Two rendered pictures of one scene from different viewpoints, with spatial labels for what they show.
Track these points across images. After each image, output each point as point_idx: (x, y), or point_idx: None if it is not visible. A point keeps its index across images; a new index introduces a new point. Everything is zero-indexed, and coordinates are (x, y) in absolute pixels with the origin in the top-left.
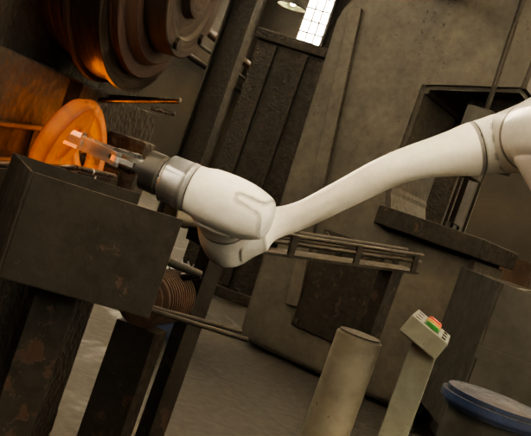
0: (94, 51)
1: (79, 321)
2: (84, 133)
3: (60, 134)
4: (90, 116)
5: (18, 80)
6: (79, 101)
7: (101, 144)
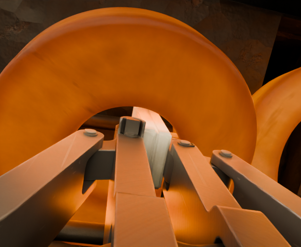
0: None
1: None
2: (119, 121)
3: None
4: (182, 60)
5: (49, 13)
6: (116, 9)
7: (65, 165)
